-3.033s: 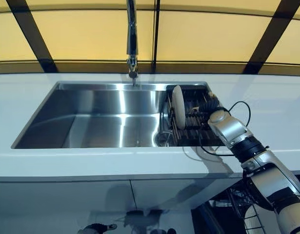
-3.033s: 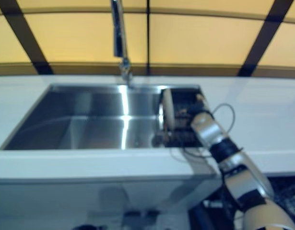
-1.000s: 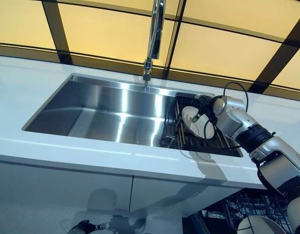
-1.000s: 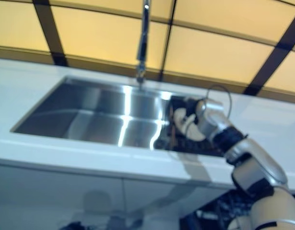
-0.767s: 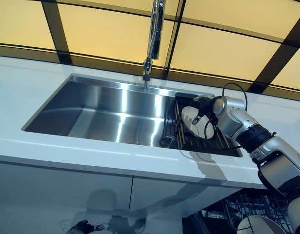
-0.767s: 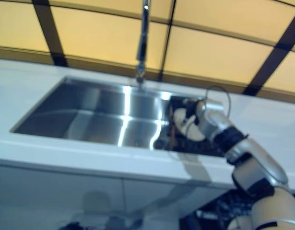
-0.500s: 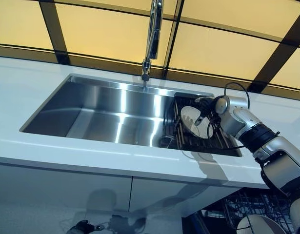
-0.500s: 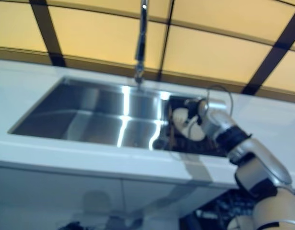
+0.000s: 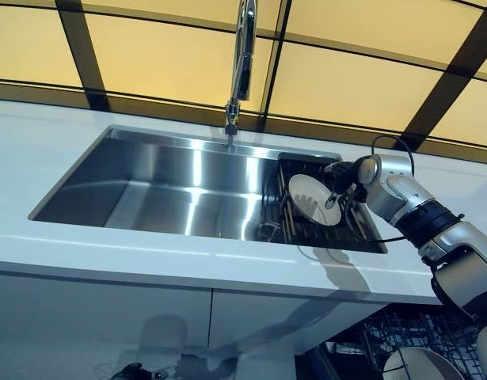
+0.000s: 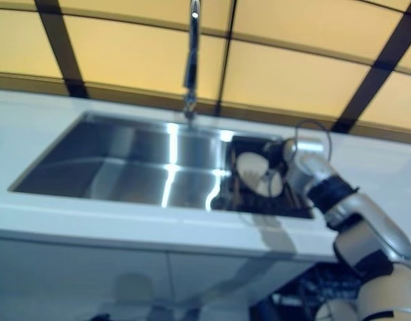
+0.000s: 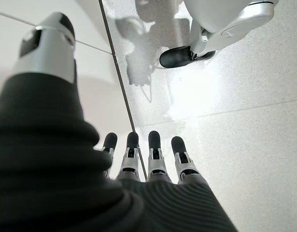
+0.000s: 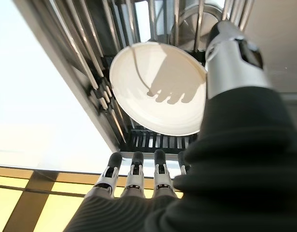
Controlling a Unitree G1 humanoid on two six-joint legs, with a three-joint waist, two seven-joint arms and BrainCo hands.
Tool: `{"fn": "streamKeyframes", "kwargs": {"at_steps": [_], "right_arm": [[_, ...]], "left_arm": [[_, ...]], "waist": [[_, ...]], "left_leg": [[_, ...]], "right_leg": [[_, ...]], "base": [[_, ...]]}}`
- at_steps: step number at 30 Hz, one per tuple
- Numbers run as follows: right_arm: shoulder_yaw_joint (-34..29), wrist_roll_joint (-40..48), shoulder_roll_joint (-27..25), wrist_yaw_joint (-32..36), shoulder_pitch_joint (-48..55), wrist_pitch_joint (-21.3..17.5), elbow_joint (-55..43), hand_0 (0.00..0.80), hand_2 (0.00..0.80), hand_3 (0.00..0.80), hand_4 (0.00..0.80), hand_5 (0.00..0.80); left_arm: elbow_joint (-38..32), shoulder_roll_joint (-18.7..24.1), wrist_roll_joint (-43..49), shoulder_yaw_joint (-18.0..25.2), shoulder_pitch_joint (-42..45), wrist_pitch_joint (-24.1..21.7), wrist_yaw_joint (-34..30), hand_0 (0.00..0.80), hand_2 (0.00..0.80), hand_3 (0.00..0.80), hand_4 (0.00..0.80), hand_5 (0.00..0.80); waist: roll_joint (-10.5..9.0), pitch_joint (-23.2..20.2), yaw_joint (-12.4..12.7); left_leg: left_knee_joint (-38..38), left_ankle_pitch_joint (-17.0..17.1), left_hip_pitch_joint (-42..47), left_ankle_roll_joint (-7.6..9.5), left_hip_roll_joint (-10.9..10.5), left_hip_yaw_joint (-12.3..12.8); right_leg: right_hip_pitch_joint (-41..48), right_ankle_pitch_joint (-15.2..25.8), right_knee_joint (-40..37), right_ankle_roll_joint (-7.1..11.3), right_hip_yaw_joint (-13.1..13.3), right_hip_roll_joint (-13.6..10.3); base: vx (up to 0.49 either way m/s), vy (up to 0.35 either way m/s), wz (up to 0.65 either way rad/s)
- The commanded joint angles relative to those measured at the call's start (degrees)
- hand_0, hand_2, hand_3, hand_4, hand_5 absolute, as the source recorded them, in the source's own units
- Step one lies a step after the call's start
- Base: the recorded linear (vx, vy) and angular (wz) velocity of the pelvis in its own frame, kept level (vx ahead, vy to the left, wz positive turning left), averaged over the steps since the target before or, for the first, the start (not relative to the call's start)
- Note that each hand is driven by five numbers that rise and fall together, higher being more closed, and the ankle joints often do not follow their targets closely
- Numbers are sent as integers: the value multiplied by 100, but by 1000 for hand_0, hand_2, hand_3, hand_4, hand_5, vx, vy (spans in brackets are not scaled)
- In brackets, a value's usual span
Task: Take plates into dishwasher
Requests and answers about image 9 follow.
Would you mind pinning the dark framed amber window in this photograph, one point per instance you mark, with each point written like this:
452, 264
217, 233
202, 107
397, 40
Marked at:
366, 79

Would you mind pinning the steel sink drain strainer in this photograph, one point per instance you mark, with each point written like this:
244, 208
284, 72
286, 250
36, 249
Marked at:
267, 232

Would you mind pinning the stainless steel sink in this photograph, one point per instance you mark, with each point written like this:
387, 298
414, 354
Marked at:
156, 186

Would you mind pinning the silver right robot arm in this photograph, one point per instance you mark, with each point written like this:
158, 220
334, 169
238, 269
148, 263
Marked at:
401, 194

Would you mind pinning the chrome kitchen faucet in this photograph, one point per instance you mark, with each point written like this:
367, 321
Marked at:
243, 71

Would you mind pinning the wide white cabinet door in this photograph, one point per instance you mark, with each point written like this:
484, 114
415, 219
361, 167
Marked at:
88, 328

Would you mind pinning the narrow white cabinet door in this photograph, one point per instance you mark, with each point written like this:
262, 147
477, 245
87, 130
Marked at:
267, 316

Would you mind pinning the cream ceramic plate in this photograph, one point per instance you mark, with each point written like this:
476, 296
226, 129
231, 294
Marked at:
306, 190
421, 366

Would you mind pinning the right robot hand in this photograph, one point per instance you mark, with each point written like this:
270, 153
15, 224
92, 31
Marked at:
346, 174

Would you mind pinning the black dish rack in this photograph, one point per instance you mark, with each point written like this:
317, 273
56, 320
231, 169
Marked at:
326, 233

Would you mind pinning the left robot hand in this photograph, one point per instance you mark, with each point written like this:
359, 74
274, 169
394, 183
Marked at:
136, 372

